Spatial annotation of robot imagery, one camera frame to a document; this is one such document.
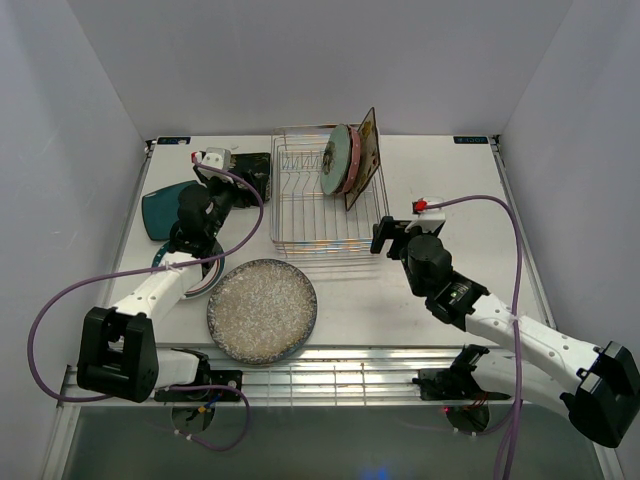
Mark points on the wire dish rack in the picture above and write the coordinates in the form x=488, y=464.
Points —
x=305, y=222

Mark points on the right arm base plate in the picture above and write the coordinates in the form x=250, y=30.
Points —
x=447, y=384

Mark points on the blue table label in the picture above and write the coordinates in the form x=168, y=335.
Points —
x=174, y=140
x=471, y=140

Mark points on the right blue table label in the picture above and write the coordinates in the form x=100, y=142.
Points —
x=471, y=140

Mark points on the cream flower square plate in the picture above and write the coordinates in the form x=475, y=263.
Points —
x=370, y=158

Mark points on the large speckled round plate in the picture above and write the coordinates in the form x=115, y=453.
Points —
x=262, y=311

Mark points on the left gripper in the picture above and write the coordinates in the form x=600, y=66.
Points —
x=231, y=186

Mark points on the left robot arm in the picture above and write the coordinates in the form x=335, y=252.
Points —
x=118, y=354

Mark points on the pink polka dot plate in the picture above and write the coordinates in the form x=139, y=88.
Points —
x=354, y=160

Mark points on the black floral square plate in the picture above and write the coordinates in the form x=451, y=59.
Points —
x=255, y=168

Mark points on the left blue table label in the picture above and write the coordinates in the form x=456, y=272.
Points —
x=174, y=140

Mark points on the mint green flower plate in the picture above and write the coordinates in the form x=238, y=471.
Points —
x=338, y=171

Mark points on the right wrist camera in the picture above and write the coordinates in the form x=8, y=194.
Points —
x=428, y=216

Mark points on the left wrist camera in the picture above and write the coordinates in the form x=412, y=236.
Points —
x=212, y=162

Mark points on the teal square plate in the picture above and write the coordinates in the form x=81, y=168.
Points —
x=159, y=210

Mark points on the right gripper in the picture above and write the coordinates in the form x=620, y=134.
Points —
x=389, y=229

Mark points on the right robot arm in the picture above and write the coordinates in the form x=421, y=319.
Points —
x=596, y=388

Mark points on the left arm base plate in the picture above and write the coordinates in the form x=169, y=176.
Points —
x=210, y=386

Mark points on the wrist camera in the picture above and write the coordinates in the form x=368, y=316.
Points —
x=212, y=162
x=428, y=216

